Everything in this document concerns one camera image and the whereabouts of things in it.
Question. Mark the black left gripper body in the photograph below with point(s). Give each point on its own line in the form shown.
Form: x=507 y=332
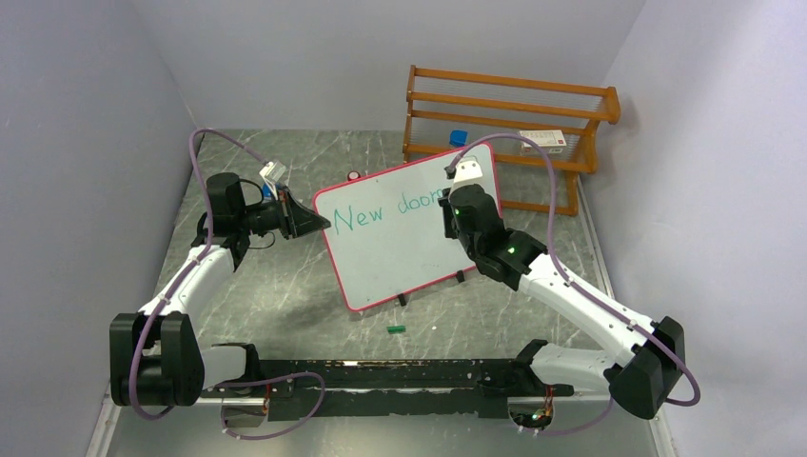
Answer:
x=272 y=215

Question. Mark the pink framed whiteboard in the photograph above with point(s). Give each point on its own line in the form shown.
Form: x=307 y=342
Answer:
x=386 y=237

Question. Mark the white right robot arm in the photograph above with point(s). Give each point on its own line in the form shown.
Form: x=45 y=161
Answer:
x=639 y=360

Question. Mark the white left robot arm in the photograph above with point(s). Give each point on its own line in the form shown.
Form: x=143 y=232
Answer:
x=155 y=357

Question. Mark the blue block on shelf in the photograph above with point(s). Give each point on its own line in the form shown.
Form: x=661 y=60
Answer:
x=458 y=138

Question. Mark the white red small box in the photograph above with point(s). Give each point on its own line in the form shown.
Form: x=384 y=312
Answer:
x=551 y=140

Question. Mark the wooden shelf rack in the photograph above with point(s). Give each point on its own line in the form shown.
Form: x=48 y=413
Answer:
x=438 y=101

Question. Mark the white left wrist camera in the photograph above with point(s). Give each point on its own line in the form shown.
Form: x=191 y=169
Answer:
x=272 y=172

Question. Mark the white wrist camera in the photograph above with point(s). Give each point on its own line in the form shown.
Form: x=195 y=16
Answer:
x=466 y=173
x=272 y=172

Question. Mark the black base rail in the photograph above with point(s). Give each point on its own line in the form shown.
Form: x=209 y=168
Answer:
x=484 y=388

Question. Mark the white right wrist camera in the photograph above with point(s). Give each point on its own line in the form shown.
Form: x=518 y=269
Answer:
x=466 y=173

